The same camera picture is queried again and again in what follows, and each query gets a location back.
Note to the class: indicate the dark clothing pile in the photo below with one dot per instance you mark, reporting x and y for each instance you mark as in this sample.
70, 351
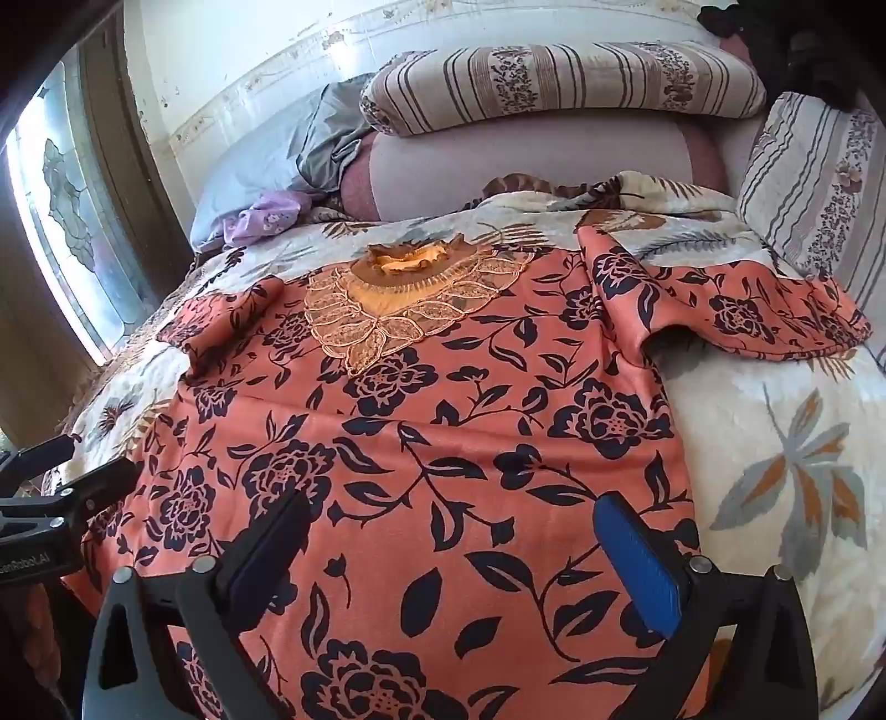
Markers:
782, 34

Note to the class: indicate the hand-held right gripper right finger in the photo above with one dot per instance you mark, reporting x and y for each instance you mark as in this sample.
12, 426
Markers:
640, 574

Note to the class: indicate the orange floral dress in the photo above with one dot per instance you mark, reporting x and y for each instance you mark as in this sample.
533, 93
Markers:
450, 429

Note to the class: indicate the purple printed cloth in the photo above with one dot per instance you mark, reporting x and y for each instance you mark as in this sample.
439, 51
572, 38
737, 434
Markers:
266, 216

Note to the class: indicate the brown wooden window frame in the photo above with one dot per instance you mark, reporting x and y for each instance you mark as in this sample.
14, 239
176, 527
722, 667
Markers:
149, 173

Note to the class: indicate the long striped floral pillow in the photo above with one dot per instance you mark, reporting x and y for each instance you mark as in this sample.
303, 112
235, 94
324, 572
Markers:
554, 79

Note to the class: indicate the grey-blue pillow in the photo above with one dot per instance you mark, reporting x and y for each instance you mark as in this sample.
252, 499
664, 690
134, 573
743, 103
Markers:
263, 159

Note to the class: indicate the pink bolster cushion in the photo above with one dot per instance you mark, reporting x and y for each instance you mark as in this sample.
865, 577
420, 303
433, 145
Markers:
526, 159

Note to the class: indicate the cream floral fleece blanket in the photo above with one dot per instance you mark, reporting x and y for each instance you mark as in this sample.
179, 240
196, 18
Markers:
768, 415

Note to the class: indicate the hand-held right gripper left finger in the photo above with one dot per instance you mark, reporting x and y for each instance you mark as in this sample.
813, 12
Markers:
271, 554

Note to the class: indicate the square striped floral pillow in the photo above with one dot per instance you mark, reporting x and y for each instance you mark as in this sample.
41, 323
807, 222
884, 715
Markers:
810, 187

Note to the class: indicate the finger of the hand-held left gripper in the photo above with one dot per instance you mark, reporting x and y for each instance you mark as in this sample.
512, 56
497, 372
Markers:
38, 453
97, 484

